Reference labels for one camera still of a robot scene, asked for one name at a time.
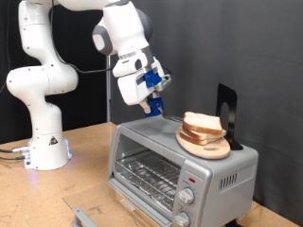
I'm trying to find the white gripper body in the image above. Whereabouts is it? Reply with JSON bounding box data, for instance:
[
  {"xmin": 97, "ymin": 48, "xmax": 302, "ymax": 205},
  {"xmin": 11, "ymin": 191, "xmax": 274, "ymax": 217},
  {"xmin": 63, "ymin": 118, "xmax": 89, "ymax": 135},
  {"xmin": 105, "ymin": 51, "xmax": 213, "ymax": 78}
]
[{"xmin": 116, "ymin": 58, "xmax": 167, "ymax": 107}]

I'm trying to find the spatula with blue grip block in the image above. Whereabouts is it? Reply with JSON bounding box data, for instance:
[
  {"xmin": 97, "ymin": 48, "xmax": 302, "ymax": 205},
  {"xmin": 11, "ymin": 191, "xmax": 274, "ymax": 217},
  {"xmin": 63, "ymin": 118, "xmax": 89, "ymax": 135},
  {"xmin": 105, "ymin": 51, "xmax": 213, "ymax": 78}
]
[{"xmin": 144, "ymin": 96, "xmax": 185, "ymax": 123}]

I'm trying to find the thick white bread slice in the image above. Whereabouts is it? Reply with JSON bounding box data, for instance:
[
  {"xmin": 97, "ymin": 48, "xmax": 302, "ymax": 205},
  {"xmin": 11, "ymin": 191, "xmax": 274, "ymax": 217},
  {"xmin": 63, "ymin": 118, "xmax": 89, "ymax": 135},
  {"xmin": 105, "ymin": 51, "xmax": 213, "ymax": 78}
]
[{"xmin": 182, "ymin": 111, "xmax": 223, "ymax": 136}]

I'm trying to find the glass oven door with handle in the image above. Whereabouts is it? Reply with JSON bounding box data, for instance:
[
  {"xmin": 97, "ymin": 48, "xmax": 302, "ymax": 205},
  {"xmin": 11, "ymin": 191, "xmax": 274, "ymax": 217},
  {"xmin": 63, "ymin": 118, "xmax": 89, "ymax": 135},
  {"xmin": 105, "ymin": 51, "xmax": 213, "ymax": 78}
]
[{"xmin": 62, "ymin": 181, "xmax": 165, "ymax": 227}]

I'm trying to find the silver oven temperature knob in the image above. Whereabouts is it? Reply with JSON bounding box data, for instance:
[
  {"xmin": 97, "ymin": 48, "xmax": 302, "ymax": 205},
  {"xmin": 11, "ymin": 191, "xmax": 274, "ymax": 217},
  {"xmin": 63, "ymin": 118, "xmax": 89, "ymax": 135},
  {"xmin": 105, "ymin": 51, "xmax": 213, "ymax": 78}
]
[{"xmin": 178, "ymin": 187, "xmax": 196, "ymax": 205}]

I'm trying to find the silver toaster oven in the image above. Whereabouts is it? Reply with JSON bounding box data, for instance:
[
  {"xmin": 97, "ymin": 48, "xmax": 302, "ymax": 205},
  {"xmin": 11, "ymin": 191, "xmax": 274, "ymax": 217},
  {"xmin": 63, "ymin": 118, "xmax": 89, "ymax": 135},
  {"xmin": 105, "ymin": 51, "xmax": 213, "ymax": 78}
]
[{"xmin": 108, "ymin": 113, "xmax": 259, "ymax": 227}]

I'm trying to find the silver oven timer knob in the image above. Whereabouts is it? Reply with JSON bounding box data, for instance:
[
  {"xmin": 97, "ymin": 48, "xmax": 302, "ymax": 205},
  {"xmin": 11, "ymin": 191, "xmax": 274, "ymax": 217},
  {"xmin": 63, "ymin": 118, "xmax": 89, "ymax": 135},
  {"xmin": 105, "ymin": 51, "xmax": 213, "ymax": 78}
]
[{"xmin": 173, "ymin": 211, "xmax": 191, "ymax": 227}]

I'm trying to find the vertical metal pole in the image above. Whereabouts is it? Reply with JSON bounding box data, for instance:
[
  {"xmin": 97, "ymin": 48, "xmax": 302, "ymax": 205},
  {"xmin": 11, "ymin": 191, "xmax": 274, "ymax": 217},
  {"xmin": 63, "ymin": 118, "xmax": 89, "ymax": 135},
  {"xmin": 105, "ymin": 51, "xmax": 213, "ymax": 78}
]
[{"xmin": 106, "ymin": 55, "xmax": 113, "ymax": 123}]

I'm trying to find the black curtain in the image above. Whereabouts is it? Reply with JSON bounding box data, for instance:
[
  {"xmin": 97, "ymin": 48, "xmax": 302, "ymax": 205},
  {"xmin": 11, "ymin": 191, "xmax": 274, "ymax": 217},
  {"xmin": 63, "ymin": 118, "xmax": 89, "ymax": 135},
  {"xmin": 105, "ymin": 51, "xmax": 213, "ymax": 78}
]
[{"xmin": 0, "ymin": 0, "xmax": 108, "ymax": 145}]

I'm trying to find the grey backdrop fabric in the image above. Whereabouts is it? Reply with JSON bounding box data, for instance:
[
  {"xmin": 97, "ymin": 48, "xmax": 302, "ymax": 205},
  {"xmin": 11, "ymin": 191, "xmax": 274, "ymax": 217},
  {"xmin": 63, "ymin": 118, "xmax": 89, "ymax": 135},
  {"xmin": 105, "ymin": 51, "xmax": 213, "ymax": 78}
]
[{"xmin": 111, "ymin": 0, "xmax": 303, "ymax": 226}]

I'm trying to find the black metal bookend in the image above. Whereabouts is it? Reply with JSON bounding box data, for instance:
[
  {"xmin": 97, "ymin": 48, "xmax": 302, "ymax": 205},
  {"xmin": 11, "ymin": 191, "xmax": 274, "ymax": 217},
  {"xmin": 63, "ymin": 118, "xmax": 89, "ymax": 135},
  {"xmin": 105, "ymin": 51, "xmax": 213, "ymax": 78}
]
[{"xmin": 215, "ymin": 82, "xmax": 244, "ymax": 151}]

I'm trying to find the oval wooden cutting board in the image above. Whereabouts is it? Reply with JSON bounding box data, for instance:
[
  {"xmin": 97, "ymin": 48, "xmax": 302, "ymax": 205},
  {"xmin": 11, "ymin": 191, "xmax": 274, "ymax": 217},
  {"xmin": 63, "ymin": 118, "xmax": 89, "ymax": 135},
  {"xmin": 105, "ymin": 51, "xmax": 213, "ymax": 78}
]
[{"xmin": 175, "ymin": 126, "xmax": 232, "ymax": 160}]

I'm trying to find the metal wire oven rack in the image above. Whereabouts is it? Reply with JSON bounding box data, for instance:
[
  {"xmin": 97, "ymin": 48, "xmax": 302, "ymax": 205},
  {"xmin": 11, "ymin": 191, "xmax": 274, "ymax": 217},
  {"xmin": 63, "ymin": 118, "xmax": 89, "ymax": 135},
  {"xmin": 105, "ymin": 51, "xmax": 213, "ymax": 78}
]
[{"xmin": 115, "ymin": 149, "xmax": 182, "ymax": 207}]

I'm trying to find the base cable with metal connector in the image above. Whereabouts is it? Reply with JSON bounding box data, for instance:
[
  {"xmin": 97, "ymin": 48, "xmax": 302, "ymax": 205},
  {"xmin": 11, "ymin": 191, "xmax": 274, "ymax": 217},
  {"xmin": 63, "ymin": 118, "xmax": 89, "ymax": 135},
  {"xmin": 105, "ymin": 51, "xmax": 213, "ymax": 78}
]
[{"xmin": 0, "ymin": 146, "xmax": 31, "ymax": 154}]

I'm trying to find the plain black base cable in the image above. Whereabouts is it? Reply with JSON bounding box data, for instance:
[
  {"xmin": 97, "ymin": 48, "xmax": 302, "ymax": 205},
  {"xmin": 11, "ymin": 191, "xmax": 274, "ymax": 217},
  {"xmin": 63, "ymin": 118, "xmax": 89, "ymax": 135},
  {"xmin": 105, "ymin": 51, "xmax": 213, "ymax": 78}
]
[{"xmin": 0, "ymin": 154, "xmax": 27, "ymax": 161}]

